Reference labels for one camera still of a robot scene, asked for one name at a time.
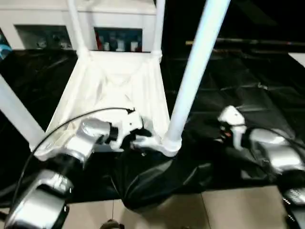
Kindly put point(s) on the white plastic table top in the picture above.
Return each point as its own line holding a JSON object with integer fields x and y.
{"x": 107, "y": 83}

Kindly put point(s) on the white plastic table leg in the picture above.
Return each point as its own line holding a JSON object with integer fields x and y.
{"x": 159, "y": 23}
{"x": 197, "y": 59}
{"x": 16, "y": 107}
{"x": 76, "y": 23}

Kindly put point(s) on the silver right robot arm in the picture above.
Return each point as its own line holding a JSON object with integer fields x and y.
{"x": 274, "y": 148}

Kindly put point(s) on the black plastic mat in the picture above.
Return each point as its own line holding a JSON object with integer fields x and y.
{"x": 250, "y": 95}

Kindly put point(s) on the white bottle with dark cap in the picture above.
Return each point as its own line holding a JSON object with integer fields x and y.
{"x": 106, "y": 46}

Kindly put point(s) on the dark rounded robot foot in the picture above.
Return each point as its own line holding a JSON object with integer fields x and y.
{"x": 112, "y": 224}

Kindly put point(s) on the white cabinet with glass doors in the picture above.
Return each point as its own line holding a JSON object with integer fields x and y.
{"x": 119, "y": 19}

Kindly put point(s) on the teal plastic stool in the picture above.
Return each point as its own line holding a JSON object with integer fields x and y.
{"x": 3, "y": 48}

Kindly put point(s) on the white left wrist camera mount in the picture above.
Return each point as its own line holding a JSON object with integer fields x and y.
{"x": 129, "y": 121}

